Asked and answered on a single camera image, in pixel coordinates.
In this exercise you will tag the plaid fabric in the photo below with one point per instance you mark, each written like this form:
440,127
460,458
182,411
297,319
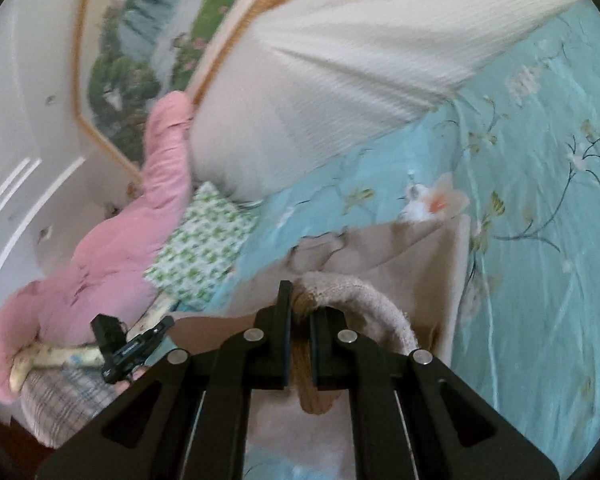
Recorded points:
59,402

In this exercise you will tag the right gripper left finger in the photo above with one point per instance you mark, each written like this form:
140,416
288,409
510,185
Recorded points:
259,357

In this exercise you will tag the green white checkered pillow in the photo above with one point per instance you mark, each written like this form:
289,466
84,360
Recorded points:
202,249

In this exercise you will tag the striped white duvet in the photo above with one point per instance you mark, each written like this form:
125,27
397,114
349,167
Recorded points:
312,78

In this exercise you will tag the pink quilt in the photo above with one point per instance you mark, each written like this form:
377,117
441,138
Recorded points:
105,274

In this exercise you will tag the framed landscape painting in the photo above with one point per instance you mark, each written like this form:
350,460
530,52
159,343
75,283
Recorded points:
129,52

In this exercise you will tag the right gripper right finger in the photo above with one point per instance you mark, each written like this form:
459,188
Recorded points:
341,358

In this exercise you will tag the yellow floral fabric roll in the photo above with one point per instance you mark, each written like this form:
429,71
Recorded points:
39,355

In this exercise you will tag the teal floral bed sheet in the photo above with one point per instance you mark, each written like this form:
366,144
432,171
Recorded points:
521,141

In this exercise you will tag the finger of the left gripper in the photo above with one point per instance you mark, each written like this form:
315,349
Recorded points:
152,332

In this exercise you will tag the beige knit sweater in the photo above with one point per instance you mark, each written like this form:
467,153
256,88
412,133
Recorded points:
398,283

